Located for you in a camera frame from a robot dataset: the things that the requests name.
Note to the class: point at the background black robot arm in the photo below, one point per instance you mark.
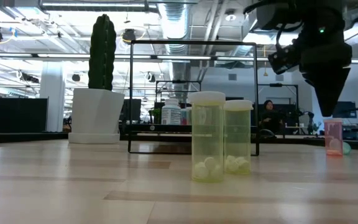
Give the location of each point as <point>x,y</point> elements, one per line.
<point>310,119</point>

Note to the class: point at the white hexagonal plant pot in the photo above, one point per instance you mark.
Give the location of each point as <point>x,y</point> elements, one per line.
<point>96,109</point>

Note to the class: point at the teal pill bottle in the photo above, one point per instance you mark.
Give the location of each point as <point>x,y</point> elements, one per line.
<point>347,148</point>

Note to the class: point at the grey wall vent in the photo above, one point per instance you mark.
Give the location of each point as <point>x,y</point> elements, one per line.
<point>279,78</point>
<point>232,76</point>

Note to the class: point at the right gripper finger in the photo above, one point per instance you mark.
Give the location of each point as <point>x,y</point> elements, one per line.
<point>326,90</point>

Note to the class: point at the black computer monitor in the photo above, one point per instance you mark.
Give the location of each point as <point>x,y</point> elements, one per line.
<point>346,109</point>

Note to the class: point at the yellow hanging pendant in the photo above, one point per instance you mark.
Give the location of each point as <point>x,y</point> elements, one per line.
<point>265,74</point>

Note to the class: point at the tall green cactus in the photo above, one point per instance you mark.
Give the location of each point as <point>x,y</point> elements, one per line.
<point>102,53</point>

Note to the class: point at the right arm wrist camera box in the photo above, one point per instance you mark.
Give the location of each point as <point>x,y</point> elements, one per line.
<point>283,59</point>

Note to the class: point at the black partition wall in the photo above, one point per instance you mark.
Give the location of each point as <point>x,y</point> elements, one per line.
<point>17,115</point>

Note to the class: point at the pink pill bottle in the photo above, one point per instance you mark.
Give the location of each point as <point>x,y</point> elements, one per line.
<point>333,137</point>

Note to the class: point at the large white labelled medicine bottle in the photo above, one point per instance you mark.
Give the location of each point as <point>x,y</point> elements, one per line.
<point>171,113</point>

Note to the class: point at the silver ventilation duct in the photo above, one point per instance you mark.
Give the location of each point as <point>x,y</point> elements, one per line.
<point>174,25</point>

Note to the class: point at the person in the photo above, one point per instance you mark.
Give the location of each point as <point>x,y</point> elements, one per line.
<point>269,116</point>

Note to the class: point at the yellow-green pill bottle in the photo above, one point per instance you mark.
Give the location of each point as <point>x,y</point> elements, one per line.
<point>239,137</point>
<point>208,137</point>

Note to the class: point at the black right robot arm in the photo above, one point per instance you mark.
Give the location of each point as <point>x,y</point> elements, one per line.
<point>306,15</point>

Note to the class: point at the black aluminium table frame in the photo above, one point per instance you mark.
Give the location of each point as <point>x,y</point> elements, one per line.
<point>26,137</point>

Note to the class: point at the green leafy potted plant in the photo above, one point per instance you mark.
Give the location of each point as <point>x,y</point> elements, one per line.
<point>155,115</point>

